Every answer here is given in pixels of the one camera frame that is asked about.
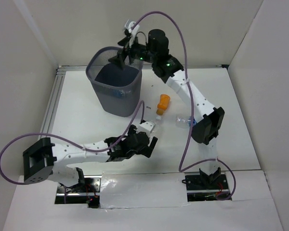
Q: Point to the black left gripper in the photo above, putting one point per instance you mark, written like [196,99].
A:
[144,144]

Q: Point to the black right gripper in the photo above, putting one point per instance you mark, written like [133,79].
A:
[119,59]

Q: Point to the orange plastic bottle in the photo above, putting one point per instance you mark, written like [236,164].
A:
[163,104]

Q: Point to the crushed clear bottle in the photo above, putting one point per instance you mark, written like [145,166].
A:
[157,129]

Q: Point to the clear bottle blue cap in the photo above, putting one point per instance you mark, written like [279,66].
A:
[121,93]

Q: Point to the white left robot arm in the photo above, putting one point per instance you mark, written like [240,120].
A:
[45,160]

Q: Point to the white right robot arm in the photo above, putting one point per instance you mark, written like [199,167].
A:
[207,117]

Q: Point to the grey mesh waste bin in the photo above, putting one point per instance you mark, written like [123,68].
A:
[105,76]

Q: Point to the clear bottle blue label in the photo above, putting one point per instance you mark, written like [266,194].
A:
[184,121]

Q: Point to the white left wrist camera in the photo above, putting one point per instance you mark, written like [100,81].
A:
[147,127]

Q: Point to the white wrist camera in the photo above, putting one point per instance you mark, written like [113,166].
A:
[132,29]
[147,127]

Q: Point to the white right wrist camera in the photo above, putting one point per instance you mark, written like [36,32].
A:
[132,29]

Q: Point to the aluminium frame rail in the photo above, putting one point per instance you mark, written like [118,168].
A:
[53,101]

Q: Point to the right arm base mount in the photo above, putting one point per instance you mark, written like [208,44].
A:
[201,187]

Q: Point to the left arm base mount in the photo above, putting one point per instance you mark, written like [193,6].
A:
[87,194]

